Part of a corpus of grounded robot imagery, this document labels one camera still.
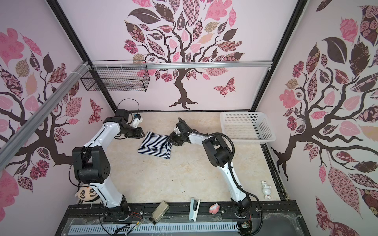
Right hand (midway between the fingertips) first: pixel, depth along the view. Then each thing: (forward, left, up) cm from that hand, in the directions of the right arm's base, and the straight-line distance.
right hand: (167, 139), depth 100 cm
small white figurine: (-34, -58, -1) cm, 67 cm away
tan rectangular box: (-44, 0, 0) cm, 44 cm away
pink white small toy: (-43, -28, +1) cm, 51 cm away
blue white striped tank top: (-3, +8, -2) cm, 9 cm away
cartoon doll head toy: (-36, +36, +5) cm, 52 cm away
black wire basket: (+30, +30, +32) cm, 53 cm away
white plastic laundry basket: (+12, -65, -4) cm, 66 cm away
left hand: (-4, +14, +9) cm, 17 cm away
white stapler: (-41, -18, -1) cm, 45 cm away
